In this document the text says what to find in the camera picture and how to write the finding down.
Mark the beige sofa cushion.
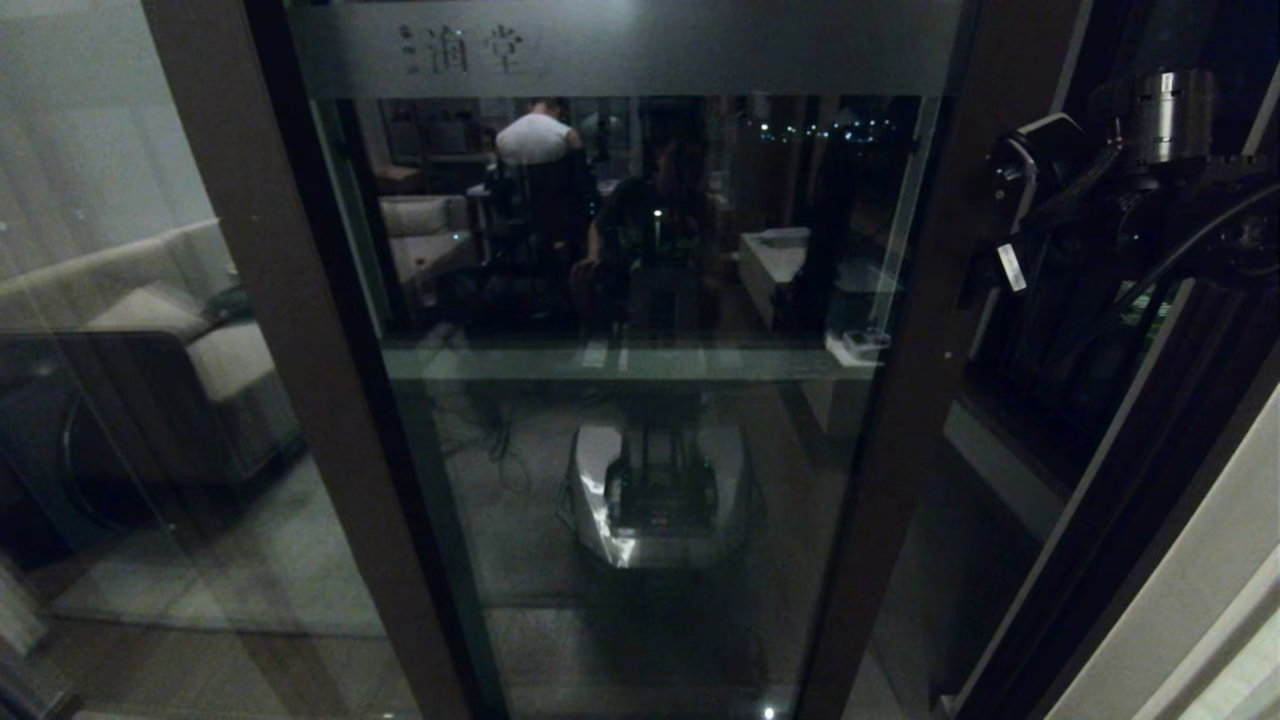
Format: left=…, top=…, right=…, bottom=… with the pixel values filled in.
left=85, top=288, right=216, bottom=339

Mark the black braided sleeve cable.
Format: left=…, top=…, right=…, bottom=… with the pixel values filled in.
left=1040, top=150, right=1126, bottom=236

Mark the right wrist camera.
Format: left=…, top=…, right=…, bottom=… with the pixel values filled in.
left=988, top=112, right=1093, bottom=233

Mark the grey rug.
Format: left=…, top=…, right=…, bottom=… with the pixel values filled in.
left=50, top=455, right=391, bottom=637

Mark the brown window sill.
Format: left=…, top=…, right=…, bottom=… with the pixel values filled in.
left=943, top=400, right=1071, bottom=543

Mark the beige sofa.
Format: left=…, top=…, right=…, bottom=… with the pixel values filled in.
left=0, top=220, right=306, bottom=481

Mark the dark brown door jamb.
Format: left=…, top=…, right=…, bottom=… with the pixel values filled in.
left=955, top=290, right=1280, bottom=720

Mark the brown framed sliding glass door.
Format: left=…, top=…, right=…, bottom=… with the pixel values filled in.
left=285, top=0, right=1089, bottom=720

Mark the brown fixed door frame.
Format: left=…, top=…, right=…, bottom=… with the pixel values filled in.
left=140, top=0, right=511, bottom=720

